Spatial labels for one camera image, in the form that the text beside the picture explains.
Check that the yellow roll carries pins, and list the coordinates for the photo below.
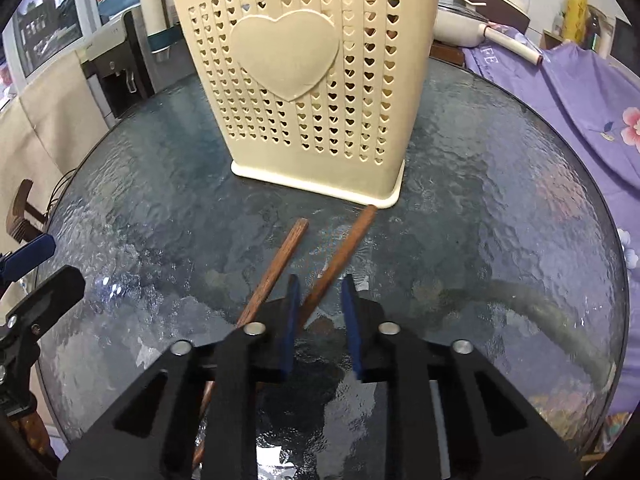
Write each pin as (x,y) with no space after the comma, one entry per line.
(575,17)

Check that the white pan with handle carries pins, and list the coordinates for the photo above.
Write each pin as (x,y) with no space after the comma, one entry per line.
(461,30)

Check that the wooden chair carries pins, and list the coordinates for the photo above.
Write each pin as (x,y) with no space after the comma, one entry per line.
(24,222)

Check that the purple floral cloth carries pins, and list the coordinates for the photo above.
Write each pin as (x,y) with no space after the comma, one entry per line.
(595,109)

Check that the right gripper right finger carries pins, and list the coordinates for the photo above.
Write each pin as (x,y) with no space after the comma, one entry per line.
(450,414)

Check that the brown wooden chopstick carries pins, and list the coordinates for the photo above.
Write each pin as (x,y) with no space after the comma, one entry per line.
(260,294)
(336,265)

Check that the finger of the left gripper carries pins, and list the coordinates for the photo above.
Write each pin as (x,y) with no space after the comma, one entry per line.
(17,264)
(38,312)

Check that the cream plastic utensil holder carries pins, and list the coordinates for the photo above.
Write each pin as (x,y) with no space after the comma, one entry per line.
(320,95)

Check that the water dispenser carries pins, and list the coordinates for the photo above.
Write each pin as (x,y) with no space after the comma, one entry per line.
(123,71)

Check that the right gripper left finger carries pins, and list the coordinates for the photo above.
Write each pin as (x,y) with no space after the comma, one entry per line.
(149,432)

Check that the paper cup stack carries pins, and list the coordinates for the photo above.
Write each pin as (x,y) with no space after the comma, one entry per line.
(156,23)

